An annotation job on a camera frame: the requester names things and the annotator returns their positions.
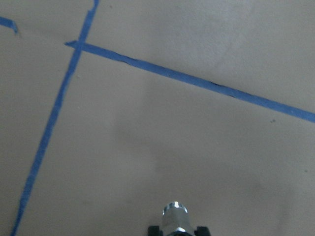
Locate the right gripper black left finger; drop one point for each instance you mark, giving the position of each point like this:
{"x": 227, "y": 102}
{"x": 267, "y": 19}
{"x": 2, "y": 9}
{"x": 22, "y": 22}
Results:
{"x": 154, "y": 231}

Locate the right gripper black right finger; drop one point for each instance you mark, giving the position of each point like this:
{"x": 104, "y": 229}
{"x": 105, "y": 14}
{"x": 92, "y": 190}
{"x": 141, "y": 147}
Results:
{"x": 202, "y": 231}

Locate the chrome tee pipe fitting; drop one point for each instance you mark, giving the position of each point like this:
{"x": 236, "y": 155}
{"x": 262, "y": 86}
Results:
{"x": 175, "y": 220}

